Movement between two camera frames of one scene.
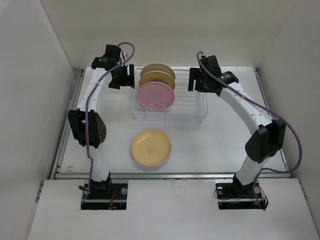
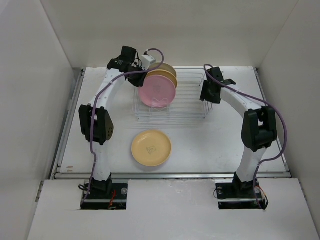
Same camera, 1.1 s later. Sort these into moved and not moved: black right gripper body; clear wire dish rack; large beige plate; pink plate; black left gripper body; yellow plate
Moved: pink plate; black right gripper body; black left gripper body
Not moved: large beige plate; yellow plate; clear wire dish rack
